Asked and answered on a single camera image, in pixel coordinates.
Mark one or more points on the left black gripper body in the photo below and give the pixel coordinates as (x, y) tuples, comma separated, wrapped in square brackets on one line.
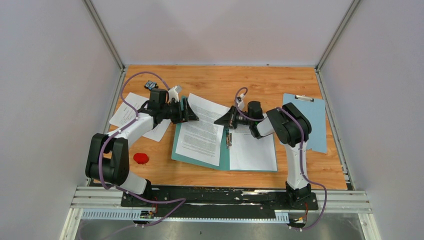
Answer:
[(173, 112)]

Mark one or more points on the blue clipboard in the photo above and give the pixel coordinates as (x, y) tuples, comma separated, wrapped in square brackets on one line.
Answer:
[(314, 110)]

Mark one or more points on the printed paper sheet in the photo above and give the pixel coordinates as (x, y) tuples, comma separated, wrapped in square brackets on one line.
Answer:
[(124, 114), (248, 153), (201, 142)]

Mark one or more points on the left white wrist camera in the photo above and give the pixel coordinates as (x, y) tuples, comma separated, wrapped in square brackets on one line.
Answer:
[(173, 94)]

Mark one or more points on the silver folder clip mechanism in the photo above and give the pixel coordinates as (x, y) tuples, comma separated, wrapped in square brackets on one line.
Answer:
[(228, 138)]

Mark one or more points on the teal green folder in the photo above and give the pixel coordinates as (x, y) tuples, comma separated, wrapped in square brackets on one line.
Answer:
[(209, 145)]

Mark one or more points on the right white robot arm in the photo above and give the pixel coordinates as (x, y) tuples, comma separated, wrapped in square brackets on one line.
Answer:
[(291, 127)]

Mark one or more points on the red small object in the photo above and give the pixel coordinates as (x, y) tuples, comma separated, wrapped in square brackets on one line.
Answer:
[(141, 158)]

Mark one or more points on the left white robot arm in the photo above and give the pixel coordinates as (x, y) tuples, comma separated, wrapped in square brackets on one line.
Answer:
[(108, 156)]

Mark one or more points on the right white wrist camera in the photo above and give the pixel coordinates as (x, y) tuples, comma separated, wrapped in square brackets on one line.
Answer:
[(239, 100)]

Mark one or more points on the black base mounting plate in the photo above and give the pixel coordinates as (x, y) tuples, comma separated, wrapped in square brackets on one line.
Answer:
[(219, 202)]

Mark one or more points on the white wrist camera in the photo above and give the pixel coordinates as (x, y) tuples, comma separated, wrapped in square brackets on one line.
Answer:
[(173, 94), (239, 100)]

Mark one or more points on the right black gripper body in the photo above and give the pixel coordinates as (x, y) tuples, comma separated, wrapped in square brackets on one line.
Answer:
[(238, 118)]

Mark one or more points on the aluminium frame rail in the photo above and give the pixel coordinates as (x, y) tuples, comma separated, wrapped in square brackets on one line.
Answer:
[(100, 204)]

